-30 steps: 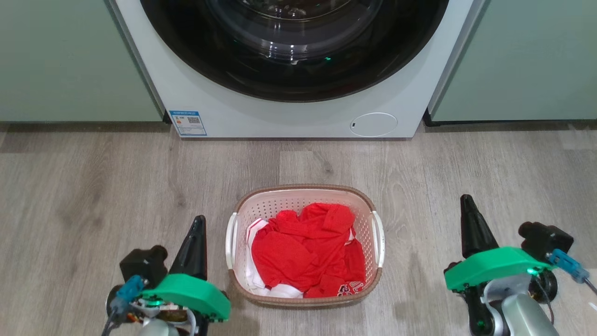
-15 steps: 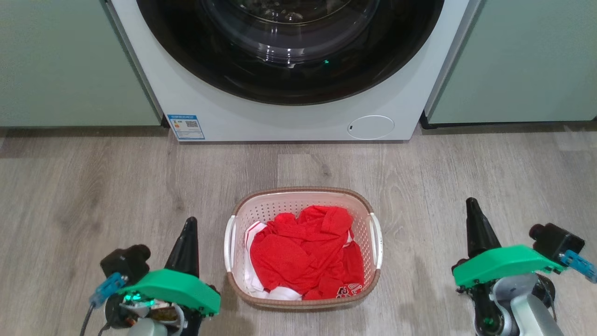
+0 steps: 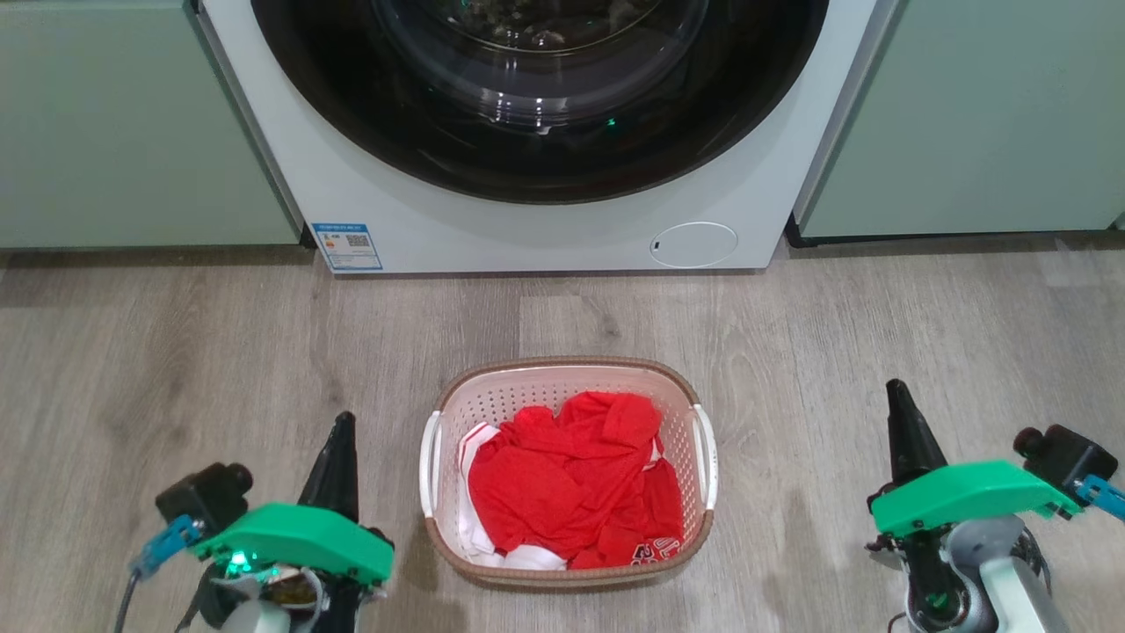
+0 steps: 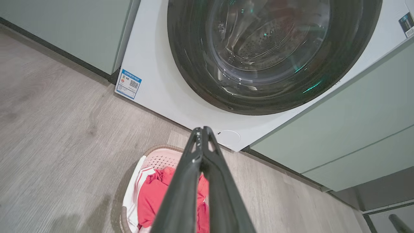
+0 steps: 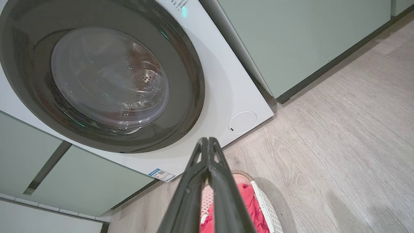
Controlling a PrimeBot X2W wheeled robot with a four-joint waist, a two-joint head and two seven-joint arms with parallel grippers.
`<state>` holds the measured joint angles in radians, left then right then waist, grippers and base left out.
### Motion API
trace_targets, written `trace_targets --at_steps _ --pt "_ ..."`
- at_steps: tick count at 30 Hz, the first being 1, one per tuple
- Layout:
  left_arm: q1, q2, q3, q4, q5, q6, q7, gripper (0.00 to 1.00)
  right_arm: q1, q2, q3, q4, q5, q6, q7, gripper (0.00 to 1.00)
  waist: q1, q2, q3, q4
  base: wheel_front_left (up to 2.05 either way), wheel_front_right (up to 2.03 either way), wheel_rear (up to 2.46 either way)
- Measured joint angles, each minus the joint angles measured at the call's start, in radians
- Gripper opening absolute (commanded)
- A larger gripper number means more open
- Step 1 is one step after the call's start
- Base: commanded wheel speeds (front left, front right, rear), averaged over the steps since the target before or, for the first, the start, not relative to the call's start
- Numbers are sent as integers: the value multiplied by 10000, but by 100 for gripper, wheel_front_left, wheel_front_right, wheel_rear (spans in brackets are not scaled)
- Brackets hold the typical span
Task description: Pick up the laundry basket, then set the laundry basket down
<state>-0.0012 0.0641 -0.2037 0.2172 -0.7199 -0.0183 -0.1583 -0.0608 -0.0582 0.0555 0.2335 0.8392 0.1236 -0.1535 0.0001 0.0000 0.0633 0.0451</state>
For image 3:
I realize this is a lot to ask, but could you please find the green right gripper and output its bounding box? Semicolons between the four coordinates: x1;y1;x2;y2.
869;380;1083;630

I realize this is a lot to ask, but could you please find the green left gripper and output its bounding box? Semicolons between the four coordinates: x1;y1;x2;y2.
189;411;395;633

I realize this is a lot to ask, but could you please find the beige perforated laundry basket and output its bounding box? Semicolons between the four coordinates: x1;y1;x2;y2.
418;356;720;591

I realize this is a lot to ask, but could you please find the red mesh garment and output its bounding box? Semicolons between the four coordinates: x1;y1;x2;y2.
467;392;686;571

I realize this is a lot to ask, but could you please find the blue energy label sticker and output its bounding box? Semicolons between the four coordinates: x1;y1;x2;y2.
311;222;384;273

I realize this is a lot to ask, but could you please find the round white filter cover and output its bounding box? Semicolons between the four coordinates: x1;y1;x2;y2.
650;222;739;269

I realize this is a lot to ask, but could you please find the white front-load washing machine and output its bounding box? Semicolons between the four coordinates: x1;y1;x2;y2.
195;0;898;276

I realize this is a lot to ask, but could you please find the wide pale green cabinet panel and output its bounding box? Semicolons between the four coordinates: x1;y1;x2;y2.
790;0;1125;241

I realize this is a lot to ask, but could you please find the dark glass washer door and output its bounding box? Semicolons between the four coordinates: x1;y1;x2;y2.
250;0;831;206

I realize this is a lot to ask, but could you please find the large pale green cabinet door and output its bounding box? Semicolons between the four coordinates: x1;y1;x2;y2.
0;0;305;250

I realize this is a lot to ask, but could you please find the blue left camera connector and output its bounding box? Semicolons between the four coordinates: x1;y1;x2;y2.
140;516;204;569

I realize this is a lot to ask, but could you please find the blue camera connector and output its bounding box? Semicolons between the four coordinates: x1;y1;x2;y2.
1074;475;1125;522
140;516;204;569

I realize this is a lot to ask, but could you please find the blue right camera connector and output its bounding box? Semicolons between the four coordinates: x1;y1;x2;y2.
1074;475;1125;522

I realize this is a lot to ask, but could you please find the grey left camera cable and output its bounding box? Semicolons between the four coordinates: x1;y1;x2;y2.
112;567;147;633

